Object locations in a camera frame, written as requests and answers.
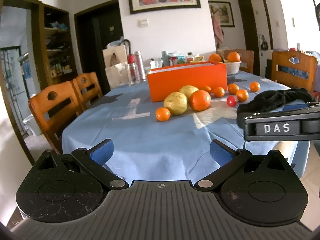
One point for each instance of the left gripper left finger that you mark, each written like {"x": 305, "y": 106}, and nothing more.
{"x": 92, "y": 161}

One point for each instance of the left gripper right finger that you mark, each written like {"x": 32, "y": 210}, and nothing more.
{"x": 230, "y": 162}

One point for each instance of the red tomato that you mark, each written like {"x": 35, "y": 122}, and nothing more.
{"x": 231, "y": 101}

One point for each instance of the large orange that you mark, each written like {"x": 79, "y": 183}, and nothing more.
{"x": 215, "y": 58}
{"x": 200, "y": 100}
{"x": 233, "y": 57}

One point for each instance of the black gloved right hand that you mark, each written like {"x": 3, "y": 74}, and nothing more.
{"x": 273, "y": 99}

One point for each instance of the wooden chair near right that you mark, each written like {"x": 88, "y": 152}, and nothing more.
{"x": 294, "y": 69}

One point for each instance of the wooden chair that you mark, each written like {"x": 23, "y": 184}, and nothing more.
{"x": 87, "y": 89}
{"x": 294, "y": 69}
{"x": 246, "y": 56}
{"x": 54, "y": 108}

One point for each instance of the small tangerine far right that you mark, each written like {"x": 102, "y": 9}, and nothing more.
{"x": 254, "y": 86}

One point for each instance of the blue patterned tablecloth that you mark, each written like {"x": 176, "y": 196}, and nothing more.
{"x": 177, "y": 149}

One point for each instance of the wooden chair near left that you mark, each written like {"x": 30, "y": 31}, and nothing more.
{"x": 54, "y": 108}

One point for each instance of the small tangerine middle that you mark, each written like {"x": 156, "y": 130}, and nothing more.
{"x": 219, "y": 92}

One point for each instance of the small tangerine by box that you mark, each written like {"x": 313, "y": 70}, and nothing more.
{"x": 206, "y": 88}

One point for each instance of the wooden chair far left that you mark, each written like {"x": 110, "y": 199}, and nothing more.
{"x": 87, "y": 89}

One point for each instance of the small tangerine front left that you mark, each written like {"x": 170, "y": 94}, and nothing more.
{"x": 162, "y": 114}

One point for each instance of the wooden chair far right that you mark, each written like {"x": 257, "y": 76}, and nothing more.
{"x": 246, "y": 56}

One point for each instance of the white plastic colander basket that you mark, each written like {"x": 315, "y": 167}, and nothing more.
{"x": 232, "y": 68}

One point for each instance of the glass mug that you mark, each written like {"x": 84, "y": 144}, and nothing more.
{"x": 127, "y": 77}

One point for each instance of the orange cardboard box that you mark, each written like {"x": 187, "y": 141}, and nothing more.
{"x": 166, "y": 80}

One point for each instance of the red umbrella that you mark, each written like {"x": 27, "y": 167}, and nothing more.
{"x": 130, "y": 59}

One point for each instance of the red lidded jar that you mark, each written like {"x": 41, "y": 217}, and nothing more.
{"x": 173, "y": 60}

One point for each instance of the pink thermos bottle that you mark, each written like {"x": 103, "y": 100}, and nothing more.
{"x": 139, "y": 65}

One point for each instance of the wooden shelf cabinet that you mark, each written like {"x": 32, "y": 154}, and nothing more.
{"x": 52, "y": 45}

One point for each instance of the grey tall cylinder bottle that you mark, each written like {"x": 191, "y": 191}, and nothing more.
{"x": 165, "y": 59}

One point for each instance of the pink hanging clothes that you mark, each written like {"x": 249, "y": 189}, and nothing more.
{"x": 217, "y": 29}

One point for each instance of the framed landscape picture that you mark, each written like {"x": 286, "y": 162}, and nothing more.
{"x": 223, "y": 10}

